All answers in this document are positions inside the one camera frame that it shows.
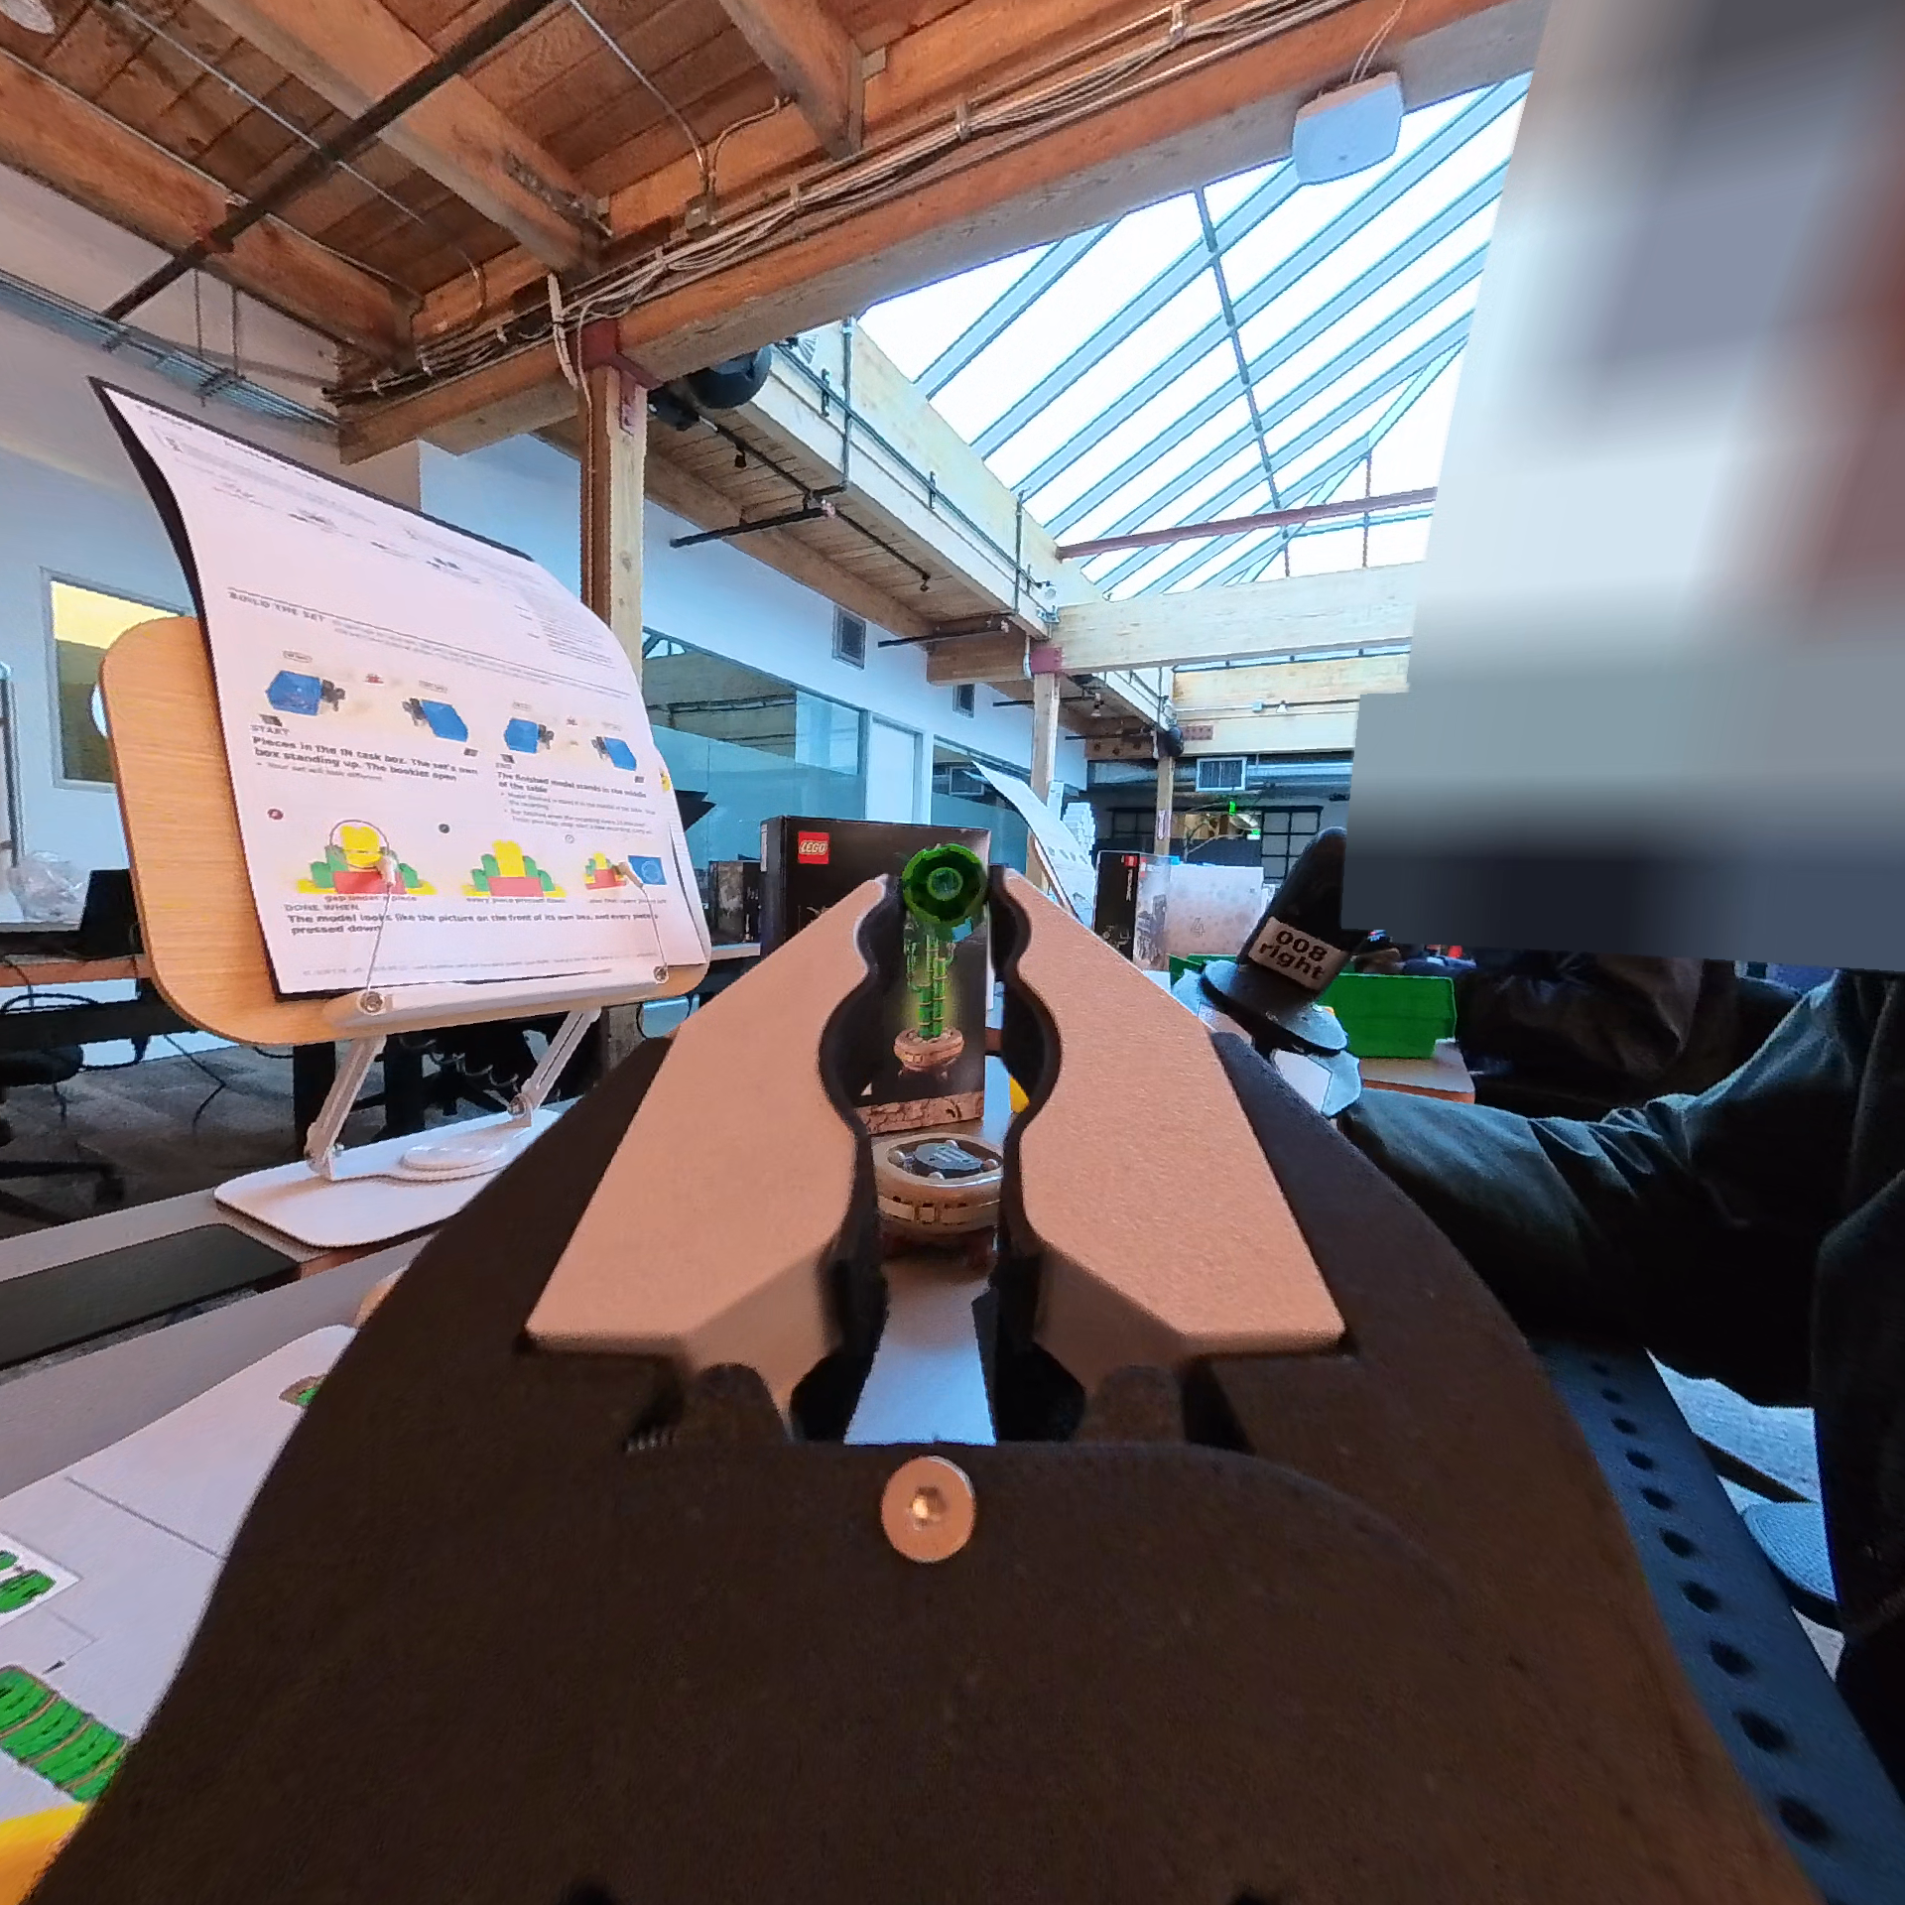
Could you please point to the black office chair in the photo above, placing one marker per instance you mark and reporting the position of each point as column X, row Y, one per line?
column 40, row 1065

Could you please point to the black perforated panel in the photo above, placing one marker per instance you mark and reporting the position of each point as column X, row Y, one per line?
column 1680, row 1563

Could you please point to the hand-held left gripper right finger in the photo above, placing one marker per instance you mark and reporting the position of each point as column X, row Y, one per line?
column 1161, row 1179

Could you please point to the open instruction booklet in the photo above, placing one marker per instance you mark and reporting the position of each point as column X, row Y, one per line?
column 121, row 1563

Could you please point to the black toy set box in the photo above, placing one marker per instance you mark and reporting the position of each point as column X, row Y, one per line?
column 808, row 853

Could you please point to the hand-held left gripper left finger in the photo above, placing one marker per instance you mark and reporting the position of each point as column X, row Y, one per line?
column 703, row 1179

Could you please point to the white ceiling access point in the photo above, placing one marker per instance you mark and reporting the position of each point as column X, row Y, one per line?
column 1347, row 127

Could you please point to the framed wall window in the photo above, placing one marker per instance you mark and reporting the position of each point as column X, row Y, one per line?
column 105, row 685

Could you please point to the printed instruction sheet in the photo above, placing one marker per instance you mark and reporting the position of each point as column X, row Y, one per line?
column 448, row 741

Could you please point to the wooden document stand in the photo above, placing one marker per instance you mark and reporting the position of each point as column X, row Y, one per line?
column 167, row 830

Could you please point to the grey desk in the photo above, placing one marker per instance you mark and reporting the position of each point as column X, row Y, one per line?
column 121, row 1394

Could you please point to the person's black jacket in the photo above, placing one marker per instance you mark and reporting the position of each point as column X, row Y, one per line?
column 1878, row 1489

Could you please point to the green round brick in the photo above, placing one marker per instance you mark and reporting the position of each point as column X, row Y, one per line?
column 941, row 883

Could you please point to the patterned cardboard box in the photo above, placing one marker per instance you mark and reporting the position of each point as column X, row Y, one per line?
column 1191, row 908

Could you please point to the person's right forearm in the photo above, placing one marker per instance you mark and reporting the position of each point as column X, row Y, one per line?
column 1637, row 1190

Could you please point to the green storage bin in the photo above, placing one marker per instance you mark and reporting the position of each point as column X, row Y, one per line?
column 1398, row 1016

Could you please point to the wooden support column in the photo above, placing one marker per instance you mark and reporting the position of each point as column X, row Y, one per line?
column 618, row 595

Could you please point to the brown brick pot model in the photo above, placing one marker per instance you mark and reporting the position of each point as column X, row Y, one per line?
column 941, row 1190

